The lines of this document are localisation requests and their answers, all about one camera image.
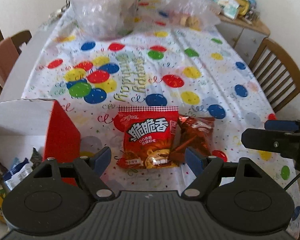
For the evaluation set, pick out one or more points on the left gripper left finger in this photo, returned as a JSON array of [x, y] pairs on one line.
[[89, 172]]

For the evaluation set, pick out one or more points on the black snack packet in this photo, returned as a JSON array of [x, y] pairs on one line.
[[36, 159]]

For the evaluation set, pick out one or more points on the pink towel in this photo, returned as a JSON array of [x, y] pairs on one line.
[[8, 57]]

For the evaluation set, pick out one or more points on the light blue snack packet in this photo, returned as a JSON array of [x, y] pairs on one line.
[[15, 163]]

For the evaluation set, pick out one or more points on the red and white cardboard box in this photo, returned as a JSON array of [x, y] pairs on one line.
[[42, 125]]

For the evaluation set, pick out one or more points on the large clear plastic bag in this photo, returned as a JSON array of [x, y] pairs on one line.
[[105, 19]]

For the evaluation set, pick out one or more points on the tissue box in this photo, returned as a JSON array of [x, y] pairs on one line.
[[229, 8]]

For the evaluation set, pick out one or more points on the white blue cookie packet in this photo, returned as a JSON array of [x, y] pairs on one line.
[[17, 174]]

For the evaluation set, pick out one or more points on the brown foil oreo bag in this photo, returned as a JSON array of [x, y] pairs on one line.
[[195, 132]]

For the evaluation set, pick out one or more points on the red crispy noodle snack bag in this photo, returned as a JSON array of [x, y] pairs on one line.
[[149, 133]]

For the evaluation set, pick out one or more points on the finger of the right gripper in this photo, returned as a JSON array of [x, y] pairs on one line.
[[283, 143], [283, 125]]

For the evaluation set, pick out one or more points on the white cabinet with wood top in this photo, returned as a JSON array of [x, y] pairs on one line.
[[245, 38]]

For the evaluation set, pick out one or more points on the balloon birthday tablecloth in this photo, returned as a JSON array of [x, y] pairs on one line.
[[158, 64]]

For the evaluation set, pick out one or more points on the small clear bag with pastries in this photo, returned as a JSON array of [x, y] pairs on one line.
[[197, 15]]

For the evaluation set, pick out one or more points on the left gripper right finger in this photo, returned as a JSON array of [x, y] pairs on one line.
[[209, 172]]

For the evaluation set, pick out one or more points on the wooden slatted chair right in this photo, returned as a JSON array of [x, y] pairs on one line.
[[277, 73]]

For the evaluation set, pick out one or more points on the keys and clutter on table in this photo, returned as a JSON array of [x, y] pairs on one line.
[[56, 15]]

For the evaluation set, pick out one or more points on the wooden chair with pink towel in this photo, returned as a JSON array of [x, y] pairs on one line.
[[19, 39]]

